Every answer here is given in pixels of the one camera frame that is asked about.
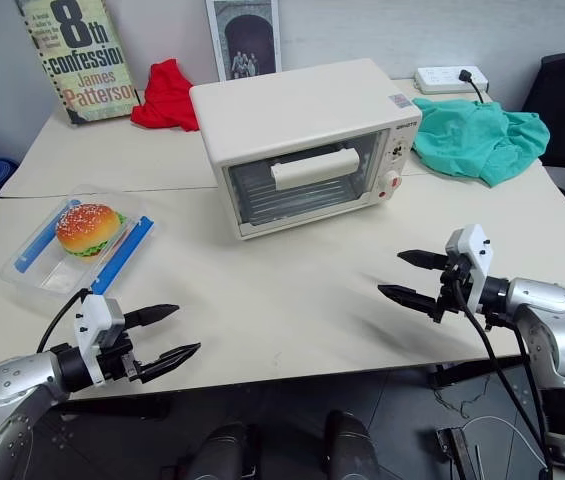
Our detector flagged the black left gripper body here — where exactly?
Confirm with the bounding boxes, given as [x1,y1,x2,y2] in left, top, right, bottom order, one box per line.
[94,331,147,385]

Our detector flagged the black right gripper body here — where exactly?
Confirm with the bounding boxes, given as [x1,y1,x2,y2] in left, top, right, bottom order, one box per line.
[433,253,473,322]

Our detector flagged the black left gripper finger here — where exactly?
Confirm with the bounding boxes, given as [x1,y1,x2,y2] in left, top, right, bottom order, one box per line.
[121,302,181,331]
[136,342,202,384]

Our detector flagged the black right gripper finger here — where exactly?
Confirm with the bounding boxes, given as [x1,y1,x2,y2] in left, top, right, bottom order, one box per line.
[377,283,439,317]
[396,249,448,274]

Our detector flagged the cream toaster oven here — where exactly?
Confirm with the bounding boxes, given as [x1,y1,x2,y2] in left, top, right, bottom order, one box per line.
[189,58,423,244]

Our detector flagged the clear plastic box blue clips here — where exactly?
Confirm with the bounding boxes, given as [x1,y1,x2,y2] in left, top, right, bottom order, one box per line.
[0,184,157,304]

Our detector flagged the dark rounded shape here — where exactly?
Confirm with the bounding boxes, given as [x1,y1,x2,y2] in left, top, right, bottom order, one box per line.
[189,422,249,480]
[323,410,381,480]

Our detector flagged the toy hamburger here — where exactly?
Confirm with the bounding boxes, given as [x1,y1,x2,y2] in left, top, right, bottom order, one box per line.
[55,202,129,262]

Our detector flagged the green cloth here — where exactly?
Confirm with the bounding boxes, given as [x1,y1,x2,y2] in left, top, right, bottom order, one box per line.
[410,96,551,189]

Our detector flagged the white power strip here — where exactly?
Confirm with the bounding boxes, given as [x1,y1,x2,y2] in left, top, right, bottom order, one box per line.
[414,65,491,96]

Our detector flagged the black chair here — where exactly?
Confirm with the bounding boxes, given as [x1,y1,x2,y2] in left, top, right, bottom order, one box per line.
[519,52,565,241]

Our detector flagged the red cloth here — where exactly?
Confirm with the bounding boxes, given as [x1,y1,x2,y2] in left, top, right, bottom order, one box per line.
[130,58,201,133]

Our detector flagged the framed black-and-white photo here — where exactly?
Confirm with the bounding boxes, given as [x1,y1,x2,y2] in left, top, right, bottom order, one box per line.
[205,0,283,83]

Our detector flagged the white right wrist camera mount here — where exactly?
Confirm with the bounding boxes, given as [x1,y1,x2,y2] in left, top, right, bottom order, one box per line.
[443,223,493,314]

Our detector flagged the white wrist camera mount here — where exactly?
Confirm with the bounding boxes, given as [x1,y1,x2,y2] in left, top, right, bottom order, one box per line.
[443,223,493,314]
[72,293,127,386]

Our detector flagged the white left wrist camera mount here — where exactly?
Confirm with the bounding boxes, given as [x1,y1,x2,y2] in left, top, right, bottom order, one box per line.
[72,293,127,386]

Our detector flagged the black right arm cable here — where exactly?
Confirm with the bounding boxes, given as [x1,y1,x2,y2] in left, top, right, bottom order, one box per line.
[451,277,558,480]

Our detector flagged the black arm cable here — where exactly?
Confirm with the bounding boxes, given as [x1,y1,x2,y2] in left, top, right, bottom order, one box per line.
[451,277,558,480]
[36,288,91,354]

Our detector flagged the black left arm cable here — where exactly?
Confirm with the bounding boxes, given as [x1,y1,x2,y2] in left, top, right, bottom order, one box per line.
[36,288,91,354]

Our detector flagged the thin white wire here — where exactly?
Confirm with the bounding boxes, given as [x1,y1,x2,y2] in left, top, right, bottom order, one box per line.
[461,413,549,480]

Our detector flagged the glass oven door cream handle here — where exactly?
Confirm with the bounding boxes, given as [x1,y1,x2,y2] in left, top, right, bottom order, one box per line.
[221,127,391,239]

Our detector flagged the black metal bracket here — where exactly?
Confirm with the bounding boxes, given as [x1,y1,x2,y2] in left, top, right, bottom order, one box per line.
[435,425,484,480]

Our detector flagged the black plug with cord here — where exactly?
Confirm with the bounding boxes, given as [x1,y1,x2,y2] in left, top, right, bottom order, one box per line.
[457,69,494,104]

